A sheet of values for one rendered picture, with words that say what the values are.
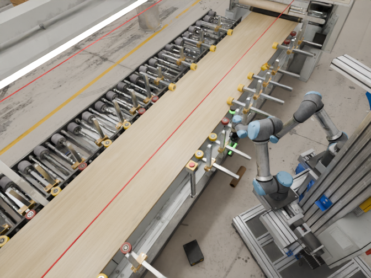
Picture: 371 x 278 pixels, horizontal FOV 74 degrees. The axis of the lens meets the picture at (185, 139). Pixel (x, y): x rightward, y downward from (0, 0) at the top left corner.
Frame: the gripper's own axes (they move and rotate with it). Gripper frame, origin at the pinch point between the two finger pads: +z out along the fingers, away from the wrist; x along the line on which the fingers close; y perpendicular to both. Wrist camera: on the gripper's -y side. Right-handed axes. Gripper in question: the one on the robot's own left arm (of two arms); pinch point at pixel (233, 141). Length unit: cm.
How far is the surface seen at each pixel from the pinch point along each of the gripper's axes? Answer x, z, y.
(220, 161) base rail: -8.8, 24.4, 8.5
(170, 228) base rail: -38, 24, 85
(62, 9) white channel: -66, -148, 70
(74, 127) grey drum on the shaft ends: -167, 9, 11
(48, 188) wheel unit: -152, 9, 81
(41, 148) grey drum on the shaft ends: -187, 9, 44
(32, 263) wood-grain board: -125, 4, 138
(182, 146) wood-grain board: -46.3, 4.4, 12.9
